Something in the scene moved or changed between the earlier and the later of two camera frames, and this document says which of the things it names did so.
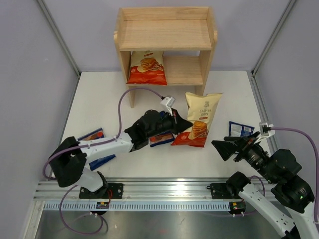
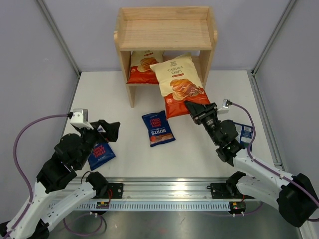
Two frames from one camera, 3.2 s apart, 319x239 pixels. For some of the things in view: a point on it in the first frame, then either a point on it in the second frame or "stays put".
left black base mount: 106,190 stays put
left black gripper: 179,124 -> 111,130
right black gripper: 227,148 -> 195,108
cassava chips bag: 201,108 -> 179,80
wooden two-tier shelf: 186,35 stays put
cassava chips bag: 147,67 stays put
